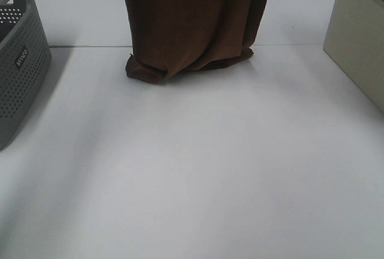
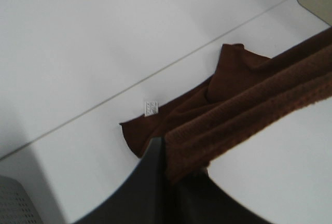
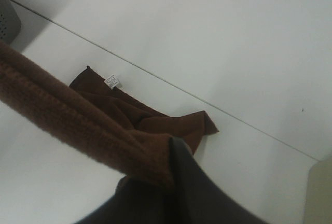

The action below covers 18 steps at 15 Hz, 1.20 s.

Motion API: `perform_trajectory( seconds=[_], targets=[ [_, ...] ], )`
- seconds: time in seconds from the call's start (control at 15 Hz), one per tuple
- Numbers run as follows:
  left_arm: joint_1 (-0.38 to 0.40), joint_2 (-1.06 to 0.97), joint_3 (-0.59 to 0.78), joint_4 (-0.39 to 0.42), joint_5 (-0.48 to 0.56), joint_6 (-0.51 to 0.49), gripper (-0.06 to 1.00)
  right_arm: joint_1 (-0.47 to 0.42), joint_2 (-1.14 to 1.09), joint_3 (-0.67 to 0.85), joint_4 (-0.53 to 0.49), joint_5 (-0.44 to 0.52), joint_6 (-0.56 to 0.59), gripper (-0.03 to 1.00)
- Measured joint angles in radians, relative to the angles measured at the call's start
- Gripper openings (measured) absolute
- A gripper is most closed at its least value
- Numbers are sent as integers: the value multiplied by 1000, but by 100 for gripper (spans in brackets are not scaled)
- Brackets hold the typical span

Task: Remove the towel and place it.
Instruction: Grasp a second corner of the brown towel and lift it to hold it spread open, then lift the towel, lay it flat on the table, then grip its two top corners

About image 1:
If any brown towel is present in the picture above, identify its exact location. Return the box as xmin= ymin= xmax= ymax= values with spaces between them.
xmin=125 ymin=0 xmax=267 ymax=84

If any grey perforated plastic basket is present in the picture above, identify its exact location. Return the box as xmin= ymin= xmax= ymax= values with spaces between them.
xmin=1 ymin=0 xmax=52 ymax=148

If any beige fabric storage box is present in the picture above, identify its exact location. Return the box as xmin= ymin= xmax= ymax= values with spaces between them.
xmin=323 ymin=0 xmax=383 ymax=110

